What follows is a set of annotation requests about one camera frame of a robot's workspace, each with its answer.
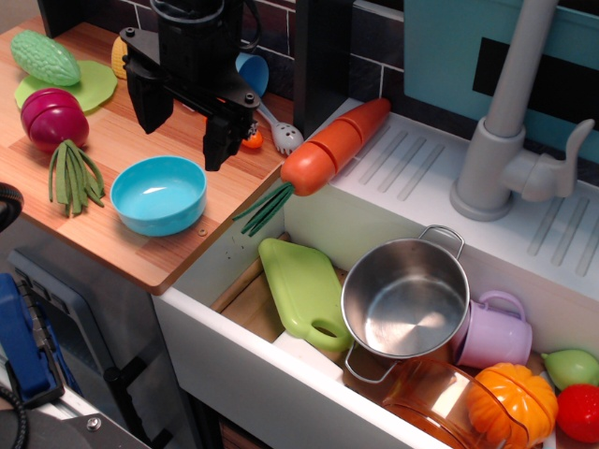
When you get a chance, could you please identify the light green plastic plate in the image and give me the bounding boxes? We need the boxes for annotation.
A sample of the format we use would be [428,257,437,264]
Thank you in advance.
[14,61,118,114]

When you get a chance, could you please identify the green toy bitter gourd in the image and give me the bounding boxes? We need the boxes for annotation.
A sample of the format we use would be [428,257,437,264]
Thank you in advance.
[10,30,81,86]

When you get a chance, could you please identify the grey slotted plastic spoon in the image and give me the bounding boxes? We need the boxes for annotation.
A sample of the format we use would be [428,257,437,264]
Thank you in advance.
[257,103,304,156]

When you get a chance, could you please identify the black cable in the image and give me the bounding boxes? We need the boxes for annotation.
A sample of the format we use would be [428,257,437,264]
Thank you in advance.
[0,181,25,234]

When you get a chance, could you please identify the green felt carrot leaves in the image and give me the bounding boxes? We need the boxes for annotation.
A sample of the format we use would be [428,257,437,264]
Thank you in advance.
[48,139,106,218]

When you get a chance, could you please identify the grey toy faucet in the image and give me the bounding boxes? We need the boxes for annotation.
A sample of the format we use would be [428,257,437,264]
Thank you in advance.
[450,1,595,222]

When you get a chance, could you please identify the small orange toy fruit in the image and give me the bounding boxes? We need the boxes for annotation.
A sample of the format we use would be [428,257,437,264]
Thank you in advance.
[241,130,264,150]

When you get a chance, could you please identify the blue clamp device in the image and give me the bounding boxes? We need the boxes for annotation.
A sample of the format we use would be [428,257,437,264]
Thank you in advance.
[1,273,65,409]

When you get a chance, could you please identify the yellow toy corn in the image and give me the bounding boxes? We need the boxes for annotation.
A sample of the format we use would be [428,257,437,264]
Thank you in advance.
[111,36,127,80]

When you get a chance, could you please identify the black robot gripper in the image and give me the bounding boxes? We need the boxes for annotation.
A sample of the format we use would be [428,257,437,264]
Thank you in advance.
[120,1,261,171]

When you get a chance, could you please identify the lilac plastic mug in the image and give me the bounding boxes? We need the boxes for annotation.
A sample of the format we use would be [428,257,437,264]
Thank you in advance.
[450,290,533,369]

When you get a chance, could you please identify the green toy pear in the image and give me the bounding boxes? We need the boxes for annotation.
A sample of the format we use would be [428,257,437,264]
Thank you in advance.
[541,349,598,390]

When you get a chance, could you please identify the purple toy onion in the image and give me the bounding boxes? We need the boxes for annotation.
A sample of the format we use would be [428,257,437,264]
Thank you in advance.
[21,88,90,153]

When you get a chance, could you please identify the white toy sink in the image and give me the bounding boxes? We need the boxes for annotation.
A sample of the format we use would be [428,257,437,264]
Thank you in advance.
[153,115,598,448]

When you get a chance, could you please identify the orange toy carrot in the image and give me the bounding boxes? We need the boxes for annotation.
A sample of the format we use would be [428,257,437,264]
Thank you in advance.
[235,98,391,237]

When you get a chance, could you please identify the black vertical post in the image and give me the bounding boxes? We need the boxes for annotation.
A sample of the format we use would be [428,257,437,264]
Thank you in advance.
[293,0,353,137]

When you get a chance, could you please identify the blue plastic bowl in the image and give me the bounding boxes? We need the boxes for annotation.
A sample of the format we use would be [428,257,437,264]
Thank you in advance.
[110,155,208,237]

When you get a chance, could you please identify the orange toy pumpkin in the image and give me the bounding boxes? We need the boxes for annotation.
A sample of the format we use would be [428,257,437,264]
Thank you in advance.
[466,363,558,448]

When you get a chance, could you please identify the red toy strawberry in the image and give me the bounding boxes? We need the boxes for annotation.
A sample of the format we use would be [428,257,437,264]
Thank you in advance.
[557,384,598,443]

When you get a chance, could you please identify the green plastic cutting board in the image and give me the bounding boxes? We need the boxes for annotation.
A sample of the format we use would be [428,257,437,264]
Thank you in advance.
[258,238,353,352]

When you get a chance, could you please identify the blue plastic cup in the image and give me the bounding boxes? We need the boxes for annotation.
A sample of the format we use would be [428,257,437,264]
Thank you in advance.
[236,52,270,97]

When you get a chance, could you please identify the stainless steel pot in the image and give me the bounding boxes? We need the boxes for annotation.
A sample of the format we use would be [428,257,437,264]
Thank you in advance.
[341,224,471,384]

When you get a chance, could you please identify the teal board with black rectangle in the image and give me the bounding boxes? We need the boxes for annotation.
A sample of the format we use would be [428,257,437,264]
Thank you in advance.
[403,1,598,150]

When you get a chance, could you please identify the transparent orange plastic container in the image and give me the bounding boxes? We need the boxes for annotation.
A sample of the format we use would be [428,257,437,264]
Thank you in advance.
[382,358,529,448]

